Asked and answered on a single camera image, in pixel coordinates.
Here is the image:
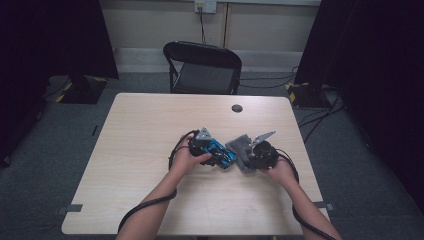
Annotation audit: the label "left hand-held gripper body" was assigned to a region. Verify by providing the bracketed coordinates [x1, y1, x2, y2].
[188, 126, 215, 158]

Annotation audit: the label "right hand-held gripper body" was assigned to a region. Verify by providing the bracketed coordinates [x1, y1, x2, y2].
[247, 130, 280, 171]

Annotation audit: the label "blue toy car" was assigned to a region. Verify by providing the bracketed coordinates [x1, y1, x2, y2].
[199, 137, 238, 170]

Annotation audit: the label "grey terry cloth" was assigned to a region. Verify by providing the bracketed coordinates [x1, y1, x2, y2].
[225, 133, 260, 175]

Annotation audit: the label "person's left hand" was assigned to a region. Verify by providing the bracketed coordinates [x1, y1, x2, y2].
[169, 133, 213, 177]

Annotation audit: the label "person's right hand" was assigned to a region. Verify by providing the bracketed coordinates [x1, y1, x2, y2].
[259, 155, 300, 188]

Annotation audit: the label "black folding chair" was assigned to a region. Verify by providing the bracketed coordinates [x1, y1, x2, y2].
[162, 40, 243, 95]

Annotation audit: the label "yellow striped stand base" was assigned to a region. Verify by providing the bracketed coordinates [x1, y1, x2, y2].
[284, 81, 335, 110]

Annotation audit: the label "grey tape strip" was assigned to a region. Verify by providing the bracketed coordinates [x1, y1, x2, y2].
[316, 200, 335, 211]
[55, 203, 84, 216]

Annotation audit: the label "black stand base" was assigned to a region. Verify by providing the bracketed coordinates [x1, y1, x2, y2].
[43, 74, 110, 105]

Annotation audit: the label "black curtain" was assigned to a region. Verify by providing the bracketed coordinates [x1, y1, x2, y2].
[293, 0, 424, 216]
[0, 0, 120, 168]

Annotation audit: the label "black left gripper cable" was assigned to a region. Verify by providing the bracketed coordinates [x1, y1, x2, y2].
[117, 129, 202, 234]

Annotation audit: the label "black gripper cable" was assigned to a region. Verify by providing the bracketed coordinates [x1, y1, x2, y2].
[117, 129, 202, 234]
[275, 147, 338, 240]

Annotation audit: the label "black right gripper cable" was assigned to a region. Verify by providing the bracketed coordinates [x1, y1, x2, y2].
[275, 147, 338, 240]

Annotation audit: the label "black floor cables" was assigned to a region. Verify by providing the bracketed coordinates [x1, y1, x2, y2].
[238, 65, 346, 145]

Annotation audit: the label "black socket cable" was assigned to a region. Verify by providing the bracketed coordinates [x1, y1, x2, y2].
[198, 7, 208, 46]

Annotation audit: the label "thin wall conduit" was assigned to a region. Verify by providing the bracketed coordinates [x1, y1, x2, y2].
[222, 2, 232, 48]

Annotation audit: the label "white wall socket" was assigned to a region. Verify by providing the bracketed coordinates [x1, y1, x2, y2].
[194, 0, 218, 14]

